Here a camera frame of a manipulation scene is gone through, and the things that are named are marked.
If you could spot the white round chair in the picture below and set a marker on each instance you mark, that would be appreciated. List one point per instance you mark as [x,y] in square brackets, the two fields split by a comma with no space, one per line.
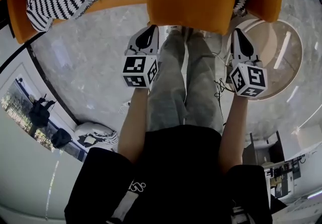
[88,127]

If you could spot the person's left forearm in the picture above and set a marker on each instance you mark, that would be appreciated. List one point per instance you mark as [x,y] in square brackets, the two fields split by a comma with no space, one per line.
[132,122]

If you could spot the person's black shirt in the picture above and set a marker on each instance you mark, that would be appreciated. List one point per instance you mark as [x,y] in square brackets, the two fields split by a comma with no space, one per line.
[181,167]

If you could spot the person's right forearm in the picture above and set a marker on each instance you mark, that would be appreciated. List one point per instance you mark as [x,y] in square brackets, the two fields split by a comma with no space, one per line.
[234,132]

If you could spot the small black backpack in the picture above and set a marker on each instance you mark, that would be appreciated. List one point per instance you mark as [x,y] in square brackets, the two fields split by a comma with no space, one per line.
[61,138]

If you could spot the large black backpack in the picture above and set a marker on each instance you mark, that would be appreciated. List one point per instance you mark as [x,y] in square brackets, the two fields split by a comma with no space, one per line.
[40,113]

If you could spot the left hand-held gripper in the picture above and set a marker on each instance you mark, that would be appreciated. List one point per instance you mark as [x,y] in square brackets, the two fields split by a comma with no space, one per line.
[134,65]

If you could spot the glass window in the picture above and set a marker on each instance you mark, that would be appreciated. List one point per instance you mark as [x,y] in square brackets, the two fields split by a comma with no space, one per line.
[20,109]

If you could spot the person's left white shoe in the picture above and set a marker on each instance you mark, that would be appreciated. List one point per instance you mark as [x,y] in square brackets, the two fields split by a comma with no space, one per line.
[174,29]

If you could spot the person's grey trousers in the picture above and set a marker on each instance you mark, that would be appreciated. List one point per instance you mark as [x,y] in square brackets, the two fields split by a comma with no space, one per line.
[171,84]

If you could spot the person's white shoe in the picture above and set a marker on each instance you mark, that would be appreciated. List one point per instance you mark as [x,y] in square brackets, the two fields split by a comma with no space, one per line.
[174,29]
[200,33]

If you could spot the person's right white shoe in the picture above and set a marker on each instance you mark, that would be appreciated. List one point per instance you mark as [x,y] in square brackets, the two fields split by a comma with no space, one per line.
[200,33]

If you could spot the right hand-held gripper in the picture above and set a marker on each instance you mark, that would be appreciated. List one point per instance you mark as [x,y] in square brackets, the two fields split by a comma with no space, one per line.
[255,77]

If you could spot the black and white patterned cloth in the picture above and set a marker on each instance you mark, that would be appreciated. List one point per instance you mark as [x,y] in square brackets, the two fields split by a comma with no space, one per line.
[100,138]

